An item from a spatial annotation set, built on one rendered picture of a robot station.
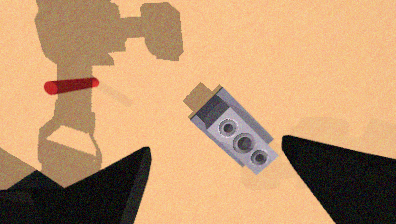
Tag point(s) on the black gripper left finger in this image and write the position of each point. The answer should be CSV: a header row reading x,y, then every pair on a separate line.
x,y
110,196

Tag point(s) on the red peg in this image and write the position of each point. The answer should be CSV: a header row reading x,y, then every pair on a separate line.
x,y
61,86

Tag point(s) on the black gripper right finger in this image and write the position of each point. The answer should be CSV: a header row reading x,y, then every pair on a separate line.
x,y
353,187

